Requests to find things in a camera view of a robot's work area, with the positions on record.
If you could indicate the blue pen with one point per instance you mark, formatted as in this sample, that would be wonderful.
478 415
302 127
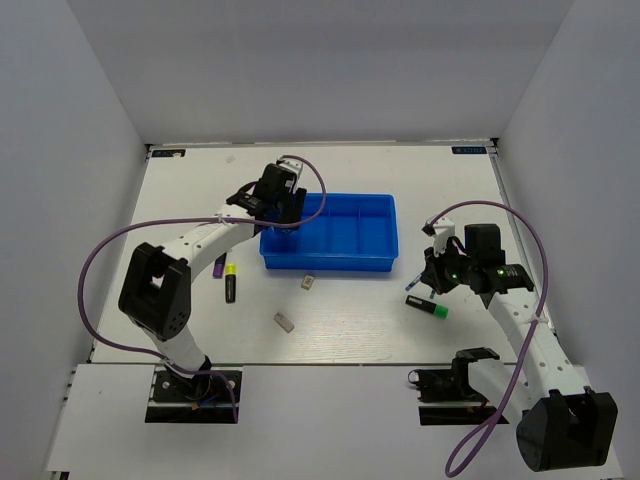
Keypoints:
413 283

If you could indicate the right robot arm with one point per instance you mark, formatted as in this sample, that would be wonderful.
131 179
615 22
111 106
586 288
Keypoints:
560 421

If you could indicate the yellow cap black highlighter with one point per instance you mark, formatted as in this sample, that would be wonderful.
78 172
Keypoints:
230 278

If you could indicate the purple cap highlighter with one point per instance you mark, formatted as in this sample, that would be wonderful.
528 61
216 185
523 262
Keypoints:
219 267

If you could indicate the green cap black highlighter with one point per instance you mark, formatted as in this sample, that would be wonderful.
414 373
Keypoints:
427 306

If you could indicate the beige eraser block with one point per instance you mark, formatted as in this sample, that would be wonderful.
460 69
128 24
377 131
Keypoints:
307 282

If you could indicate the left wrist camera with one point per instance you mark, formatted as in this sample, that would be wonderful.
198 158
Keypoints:
294 167

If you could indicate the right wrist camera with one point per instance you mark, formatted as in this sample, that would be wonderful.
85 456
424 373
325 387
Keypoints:
440 229

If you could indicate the right corner label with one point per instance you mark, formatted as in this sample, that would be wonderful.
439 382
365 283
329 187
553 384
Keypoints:
469 150

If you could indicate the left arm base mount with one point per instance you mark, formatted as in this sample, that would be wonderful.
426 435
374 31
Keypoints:
201 400

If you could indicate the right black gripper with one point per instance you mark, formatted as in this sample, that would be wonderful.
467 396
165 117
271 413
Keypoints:
432 273

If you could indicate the blue round tape container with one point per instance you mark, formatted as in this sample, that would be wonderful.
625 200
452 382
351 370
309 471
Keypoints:
285 232

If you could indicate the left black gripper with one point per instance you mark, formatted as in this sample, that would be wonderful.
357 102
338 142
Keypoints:
296 206

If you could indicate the corner label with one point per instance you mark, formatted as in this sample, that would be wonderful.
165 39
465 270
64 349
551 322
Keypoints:
168 153
469 150

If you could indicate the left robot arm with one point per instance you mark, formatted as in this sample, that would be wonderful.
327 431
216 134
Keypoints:
156 294

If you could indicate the left corner label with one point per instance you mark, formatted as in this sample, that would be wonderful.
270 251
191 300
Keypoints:
168 153

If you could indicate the blue divided plastic bin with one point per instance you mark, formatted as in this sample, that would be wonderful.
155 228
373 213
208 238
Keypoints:
354 232

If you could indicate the metal table edge rail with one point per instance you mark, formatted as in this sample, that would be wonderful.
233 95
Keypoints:
524 240

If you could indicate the grey eraser block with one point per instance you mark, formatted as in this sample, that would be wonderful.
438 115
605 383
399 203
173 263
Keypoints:
284 322

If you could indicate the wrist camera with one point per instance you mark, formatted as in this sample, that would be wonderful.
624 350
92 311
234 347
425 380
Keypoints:
440 229
294 167

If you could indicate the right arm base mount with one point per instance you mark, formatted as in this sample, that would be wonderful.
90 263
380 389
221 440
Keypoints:
442 403

